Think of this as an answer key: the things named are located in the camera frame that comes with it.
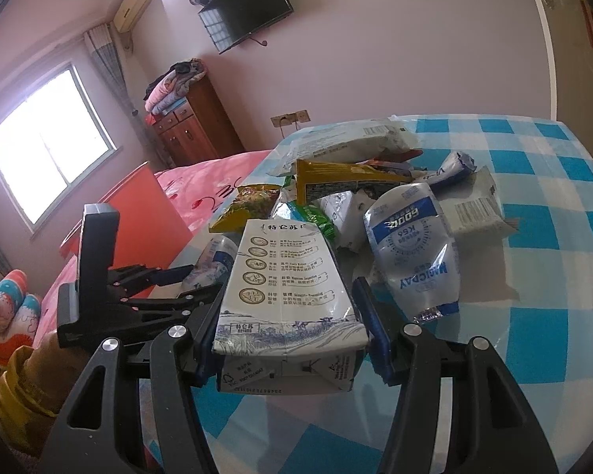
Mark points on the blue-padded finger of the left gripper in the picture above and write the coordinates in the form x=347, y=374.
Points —
x=160, y=277

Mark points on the white door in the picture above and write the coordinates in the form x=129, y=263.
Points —
x=568, y=34

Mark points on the blue white checkered tablecloth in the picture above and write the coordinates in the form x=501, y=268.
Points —
x=531, y=296

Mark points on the pink bed sheet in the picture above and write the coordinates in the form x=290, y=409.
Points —
x=197, y=191

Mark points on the clear blue Magicday pouch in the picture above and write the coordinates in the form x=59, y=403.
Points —
x=415, y=252

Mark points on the small blue-white pouch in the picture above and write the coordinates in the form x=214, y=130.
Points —
x=214, y=265

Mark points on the colourful rolled blanket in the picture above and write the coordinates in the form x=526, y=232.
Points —
x=19, y=315

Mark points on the large white plastic package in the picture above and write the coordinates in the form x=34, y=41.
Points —
x=349, y=142

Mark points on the yellow snack bag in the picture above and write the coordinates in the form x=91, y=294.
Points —
x=314, y=180

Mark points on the green snack packet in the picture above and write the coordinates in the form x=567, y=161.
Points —
x=309, y=213

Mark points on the folded clothes pile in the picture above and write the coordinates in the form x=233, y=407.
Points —
x=173, y=85

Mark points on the grey checkered curtain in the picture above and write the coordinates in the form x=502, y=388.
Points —
x=106, y=59

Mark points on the black wall television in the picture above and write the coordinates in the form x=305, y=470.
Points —
x=231, y=22

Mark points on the orange plastic bucket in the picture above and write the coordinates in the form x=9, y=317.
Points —
x=151, y=231

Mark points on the white milk carton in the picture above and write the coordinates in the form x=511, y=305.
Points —
x=286, y=324

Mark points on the wooden cabinet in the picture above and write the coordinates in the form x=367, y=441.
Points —
x=199, y=129

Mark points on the wall air conditioner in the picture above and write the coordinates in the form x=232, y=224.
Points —
x=128, y=14

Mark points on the wall power socket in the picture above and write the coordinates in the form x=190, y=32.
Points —
x=301, y=116

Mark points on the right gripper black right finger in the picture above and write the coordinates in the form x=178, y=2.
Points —
x=493, y=427

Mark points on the window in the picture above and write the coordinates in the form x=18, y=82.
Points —
x=50, y=143

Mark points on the white barcode wrapper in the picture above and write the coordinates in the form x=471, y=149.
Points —
x=472, y=210

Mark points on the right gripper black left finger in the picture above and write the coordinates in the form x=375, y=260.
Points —
x=132, y=409

